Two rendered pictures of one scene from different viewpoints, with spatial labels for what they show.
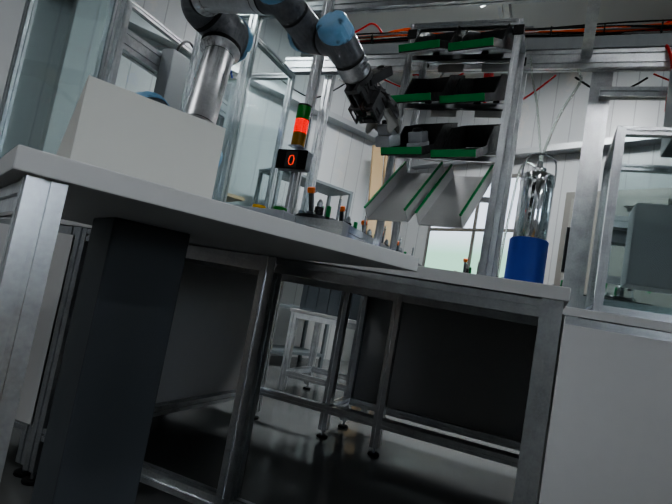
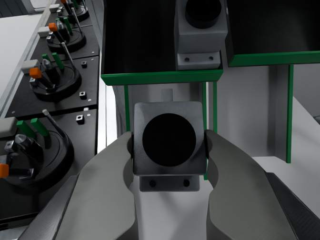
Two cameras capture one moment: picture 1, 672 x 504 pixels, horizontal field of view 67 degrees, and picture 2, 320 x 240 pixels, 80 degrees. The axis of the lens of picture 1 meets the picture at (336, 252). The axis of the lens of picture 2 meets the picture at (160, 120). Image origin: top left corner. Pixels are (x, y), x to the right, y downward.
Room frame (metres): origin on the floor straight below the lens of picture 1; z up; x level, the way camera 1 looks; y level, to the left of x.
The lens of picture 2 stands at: (1.28, -0.04, 1.33)
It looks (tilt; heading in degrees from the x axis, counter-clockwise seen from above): 51 degrees down; 329
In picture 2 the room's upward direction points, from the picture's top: 4 degrees counter-clockwise
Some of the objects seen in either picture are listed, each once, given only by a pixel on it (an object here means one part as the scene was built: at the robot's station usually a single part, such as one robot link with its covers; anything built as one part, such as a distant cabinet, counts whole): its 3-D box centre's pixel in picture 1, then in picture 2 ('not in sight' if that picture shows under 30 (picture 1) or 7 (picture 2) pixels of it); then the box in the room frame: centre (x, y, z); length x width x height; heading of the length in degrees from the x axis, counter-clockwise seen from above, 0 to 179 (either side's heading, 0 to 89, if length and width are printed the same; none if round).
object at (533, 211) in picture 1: (535, 196); not in sight; (2.11, -0.79, 1.32); 0.14 x 0.14 x 0.38
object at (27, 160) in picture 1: (165, 224); not in sight; (1.14, 0.39, 0.84); 0.90 x 0.70 x 0.03; 39
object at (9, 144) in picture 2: not in sight; (11, 146); (1.65, 0.12, 1.00); 0.02 x 0.01 x 0.02; 157
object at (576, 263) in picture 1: (589, 165); not in sight; (2.29, -1.09, 1.56); 0.09 x 0.04 x 1.39; 67
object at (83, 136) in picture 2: not in sight; (42, 158); (1.61, 0.08, 0.96); 0.24 x 0.24 x 0.02; 67
